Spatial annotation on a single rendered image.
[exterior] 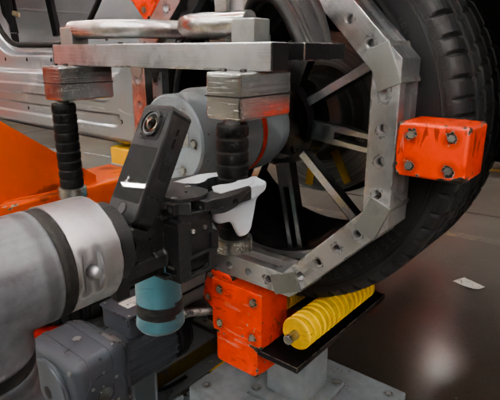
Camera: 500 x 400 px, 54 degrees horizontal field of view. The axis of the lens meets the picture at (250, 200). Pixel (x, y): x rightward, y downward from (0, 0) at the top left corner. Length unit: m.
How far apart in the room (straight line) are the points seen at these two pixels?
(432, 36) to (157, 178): 0.44
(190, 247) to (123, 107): 0.84
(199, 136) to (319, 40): 0.20
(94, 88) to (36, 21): 2.56
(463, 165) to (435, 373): 1.17
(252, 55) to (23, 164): 0.68
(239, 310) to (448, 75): 0.52
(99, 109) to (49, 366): 0.65
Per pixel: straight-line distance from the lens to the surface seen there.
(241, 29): 0.55
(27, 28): 3.32
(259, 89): 0.53
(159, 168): 0.44
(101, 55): 0.74
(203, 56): 0.58
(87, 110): 1.41
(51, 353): 1.09
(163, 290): 0.88
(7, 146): 1.08
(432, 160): 0.65
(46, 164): 1.13
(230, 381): 1.24
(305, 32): 0.58
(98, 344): 1.08
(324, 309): 0.90
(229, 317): 0.93
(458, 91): 0.73
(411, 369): 1.73
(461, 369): 1.79
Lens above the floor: 0.97
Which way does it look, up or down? 17 degrees down
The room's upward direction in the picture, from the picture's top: straight up
